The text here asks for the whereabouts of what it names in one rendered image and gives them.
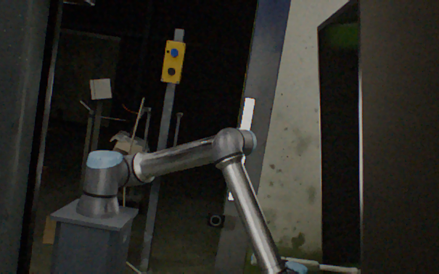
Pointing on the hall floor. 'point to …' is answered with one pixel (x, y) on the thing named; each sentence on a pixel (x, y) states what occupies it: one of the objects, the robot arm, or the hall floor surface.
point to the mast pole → (7, 131)
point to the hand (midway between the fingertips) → (276, 267)
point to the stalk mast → (159, 175)
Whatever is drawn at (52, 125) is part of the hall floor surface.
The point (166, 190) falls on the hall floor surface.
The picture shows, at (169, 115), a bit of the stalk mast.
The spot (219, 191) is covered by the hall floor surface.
